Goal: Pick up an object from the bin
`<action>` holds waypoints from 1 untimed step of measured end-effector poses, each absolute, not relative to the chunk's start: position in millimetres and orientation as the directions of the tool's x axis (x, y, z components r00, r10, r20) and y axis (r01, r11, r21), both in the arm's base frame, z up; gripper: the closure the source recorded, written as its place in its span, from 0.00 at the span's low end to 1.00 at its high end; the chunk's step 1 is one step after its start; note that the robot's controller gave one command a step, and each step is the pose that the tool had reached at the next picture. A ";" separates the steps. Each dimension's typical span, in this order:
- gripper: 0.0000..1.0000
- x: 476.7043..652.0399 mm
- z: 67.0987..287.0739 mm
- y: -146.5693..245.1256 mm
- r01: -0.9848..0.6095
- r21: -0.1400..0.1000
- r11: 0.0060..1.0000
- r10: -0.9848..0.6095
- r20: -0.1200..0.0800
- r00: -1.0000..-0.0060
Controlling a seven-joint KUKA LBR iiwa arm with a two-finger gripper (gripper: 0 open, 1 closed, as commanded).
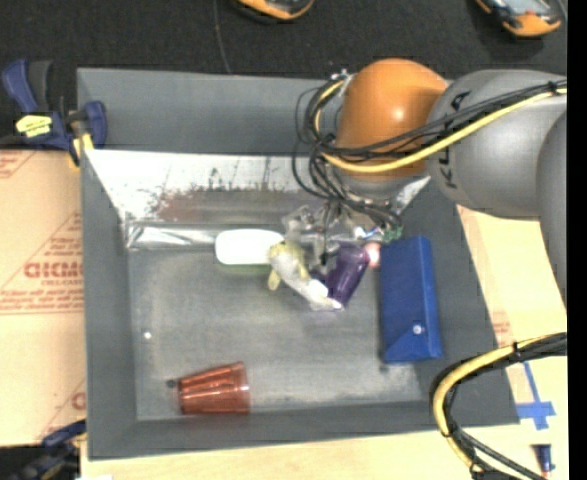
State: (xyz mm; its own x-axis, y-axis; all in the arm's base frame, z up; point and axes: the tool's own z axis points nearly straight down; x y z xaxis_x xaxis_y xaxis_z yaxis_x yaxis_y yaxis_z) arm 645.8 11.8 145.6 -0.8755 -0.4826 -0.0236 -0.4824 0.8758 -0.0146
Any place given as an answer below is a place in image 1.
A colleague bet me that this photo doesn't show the brown cardboard board, red print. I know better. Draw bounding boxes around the brown cardboard board, red print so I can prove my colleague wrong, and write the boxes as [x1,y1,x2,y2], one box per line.
[0,148,568,450]

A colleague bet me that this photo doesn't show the white and yellow soft toy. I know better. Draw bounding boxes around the white and yellow soft toy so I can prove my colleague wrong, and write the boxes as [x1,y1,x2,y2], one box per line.
[266,240,345,313]

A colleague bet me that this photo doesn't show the red-brown clear plastic cup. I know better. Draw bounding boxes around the red-brown clear plastic cup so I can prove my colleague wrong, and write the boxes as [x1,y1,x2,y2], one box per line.
[176,361,252,416]

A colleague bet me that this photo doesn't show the grey metal bin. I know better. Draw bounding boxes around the grey metal bin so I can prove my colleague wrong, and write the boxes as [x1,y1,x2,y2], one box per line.
[76,66,520,460]

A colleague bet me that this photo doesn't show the white and green sponge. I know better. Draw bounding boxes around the white and green sponge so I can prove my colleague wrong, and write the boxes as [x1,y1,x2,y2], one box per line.
[214,228,287,276]

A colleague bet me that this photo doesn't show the purple plastic cup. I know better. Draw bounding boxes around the purple plastic cup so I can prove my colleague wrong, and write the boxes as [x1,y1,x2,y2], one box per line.
[321,245,373,309]

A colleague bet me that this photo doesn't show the blue triangular box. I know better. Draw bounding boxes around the blue triangular box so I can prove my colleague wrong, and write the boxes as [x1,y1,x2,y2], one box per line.
[378,234,445,365]

